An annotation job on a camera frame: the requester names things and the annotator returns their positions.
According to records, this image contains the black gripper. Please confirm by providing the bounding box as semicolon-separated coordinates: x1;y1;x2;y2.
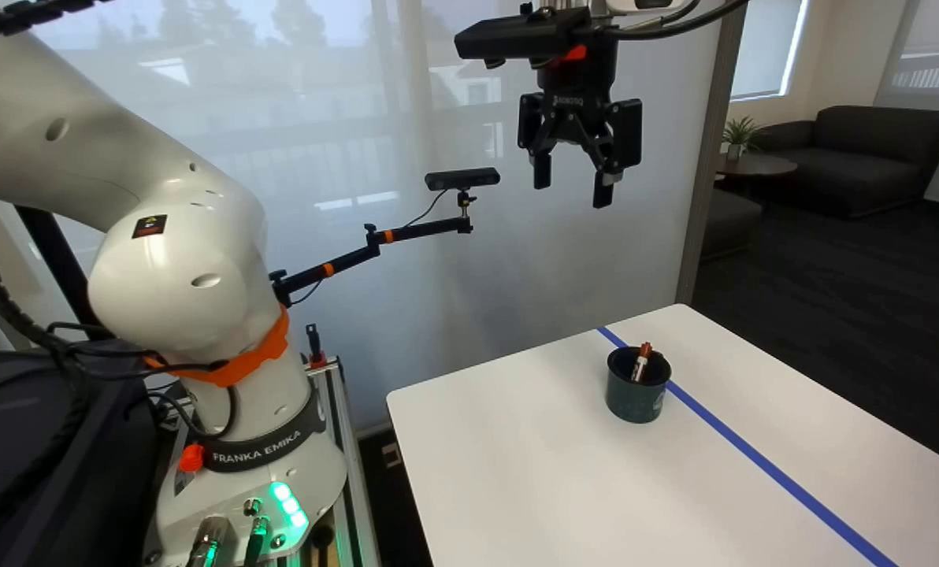
518;27;647;211

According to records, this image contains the red marker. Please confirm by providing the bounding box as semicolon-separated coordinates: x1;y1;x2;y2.
629;339;656;385

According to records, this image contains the dark green speckled mug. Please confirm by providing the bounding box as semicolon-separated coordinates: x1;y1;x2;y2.
606;342;676;426

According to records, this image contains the dark grey ottoman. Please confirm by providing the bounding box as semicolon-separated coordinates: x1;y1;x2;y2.
699;187;767;263

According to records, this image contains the small potted plant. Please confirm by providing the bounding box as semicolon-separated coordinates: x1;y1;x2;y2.
719;116;756;164

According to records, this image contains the translucent white partition screen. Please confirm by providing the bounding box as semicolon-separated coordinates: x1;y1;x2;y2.
26;0;749;428

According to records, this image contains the round side table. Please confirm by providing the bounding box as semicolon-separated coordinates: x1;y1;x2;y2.
719;151;802;202

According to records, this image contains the window with blinds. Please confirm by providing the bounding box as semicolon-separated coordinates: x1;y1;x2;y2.
728;0;813;103

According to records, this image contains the dark grey couch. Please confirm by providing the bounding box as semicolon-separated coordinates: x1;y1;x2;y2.
749;103;939;220

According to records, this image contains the blue tape line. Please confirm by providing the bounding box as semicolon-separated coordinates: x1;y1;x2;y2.
594;324;900;567

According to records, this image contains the black equipment case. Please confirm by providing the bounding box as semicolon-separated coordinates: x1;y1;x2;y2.
0;349;181;567

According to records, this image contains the black exterior camera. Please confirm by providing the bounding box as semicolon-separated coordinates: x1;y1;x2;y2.
422;164;504;196

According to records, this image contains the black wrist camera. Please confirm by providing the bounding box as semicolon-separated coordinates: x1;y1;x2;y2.
454;7;600;70

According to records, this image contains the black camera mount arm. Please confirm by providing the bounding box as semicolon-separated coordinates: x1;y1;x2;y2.
269;187;475;308

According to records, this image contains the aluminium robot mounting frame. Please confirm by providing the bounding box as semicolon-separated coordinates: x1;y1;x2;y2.
298;324;384;567

